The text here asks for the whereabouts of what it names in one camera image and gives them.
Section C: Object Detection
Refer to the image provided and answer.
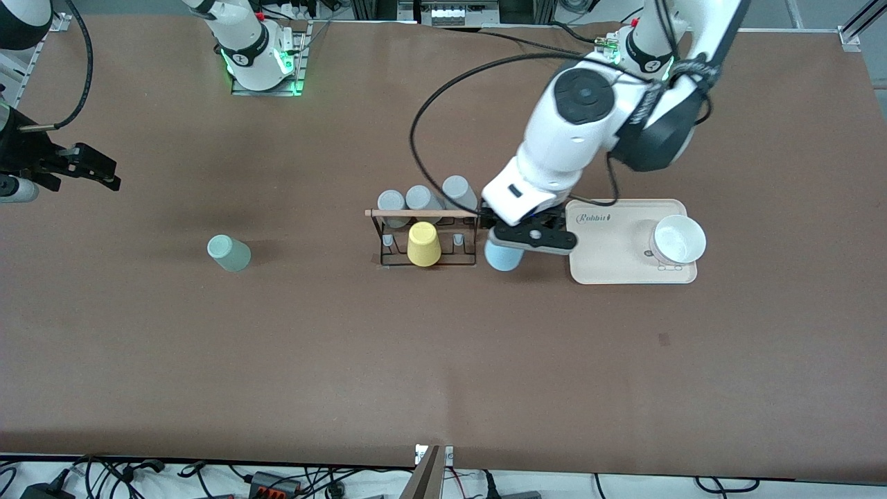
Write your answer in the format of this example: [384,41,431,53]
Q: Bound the light blue plastic cup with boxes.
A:
[484,239,525,272]

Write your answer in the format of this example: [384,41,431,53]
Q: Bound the pale green plastic cup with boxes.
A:
[207,234,252,272]

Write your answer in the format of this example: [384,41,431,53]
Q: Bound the grey plastic cup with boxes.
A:
[405,185,444,224]
[442,175,479,214]
[378,190,407,229]

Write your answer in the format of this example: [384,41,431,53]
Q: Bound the beige plastic tray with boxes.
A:
[565,199,698,286]

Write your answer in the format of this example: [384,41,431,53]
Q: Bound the yellow plastic cup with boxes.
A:
[407,222,442,267]

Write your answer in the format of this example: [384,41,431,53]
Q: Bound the white bowl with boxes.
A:
[649,215,708,267]

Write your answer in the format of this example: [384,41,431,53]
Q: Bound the white power strip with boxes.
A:
[430,2,473,23]

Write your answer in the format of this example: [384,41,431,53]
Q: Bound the black power adapter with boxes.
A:
[19,482,76,499]

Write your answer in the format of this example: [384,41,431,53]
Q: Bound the black orange power strip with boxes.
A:
[248,471,304,499]

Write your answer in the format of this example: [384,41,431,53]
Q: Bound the black wire cup rack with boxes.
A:
[365,208,480,268]

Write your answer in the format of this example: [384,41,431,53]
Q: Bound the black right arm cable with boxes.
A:
[19,0,94,132]

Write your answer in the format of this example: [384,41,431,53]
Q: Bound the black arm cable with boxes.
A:
[410,52,656,212]
[19,0,94,132]

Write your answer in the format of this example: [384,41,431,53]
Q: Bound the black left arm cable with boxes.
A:
[410,52,656,212]

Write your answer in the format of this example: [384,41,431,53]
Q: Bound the aluminium frame profile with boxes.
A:
[837,0,887,53]
[0,12,72,105]

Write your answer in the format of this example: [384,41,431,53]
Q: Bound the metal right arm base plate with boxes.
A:
[231,21,309,96]

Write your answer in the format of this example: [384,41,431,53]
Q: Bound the black table cable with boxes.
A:
[443,25,611,62]

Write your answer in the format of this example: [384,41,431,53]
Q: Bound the white bracket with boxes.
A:
[414,444,455,466]

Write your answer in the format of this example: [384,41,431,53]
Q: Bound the wooden post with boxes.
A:
[401,445,444,499]

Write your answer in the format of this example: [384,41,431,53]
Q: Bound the black cable bundle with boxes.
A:
[69,454,167,499]

